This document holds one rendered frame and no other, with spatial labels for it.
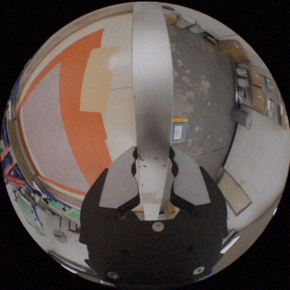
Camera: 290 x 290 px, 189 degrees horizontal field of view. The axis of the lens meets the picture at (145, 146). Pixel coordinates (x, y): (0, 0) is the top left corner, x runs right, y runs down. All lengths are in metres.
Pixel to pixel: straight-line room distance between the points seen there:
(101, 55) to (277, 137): 3.22
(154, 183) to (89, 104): 0.15
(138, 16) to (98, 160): 0.24
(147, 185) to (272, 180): 3.41
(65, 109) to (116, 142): 0.11
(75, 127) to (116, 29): 0.18
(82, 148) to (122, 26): 0.23
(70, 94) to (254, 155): 3.39
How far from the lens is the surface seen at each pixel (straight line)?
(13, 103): 0.59
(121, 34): 0.17
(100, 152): 0.18
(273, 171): 3.34
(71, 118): 0.18
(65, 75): 0.20
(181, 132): 0.51
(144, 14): 0.16
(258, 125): 3.19
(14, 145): 0.58
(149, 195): 0.18
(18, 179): 1.20
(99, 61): 0.16
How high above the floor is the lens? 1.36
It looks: 57 degrees down
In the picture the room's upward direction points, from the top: 154 degrees clockwise
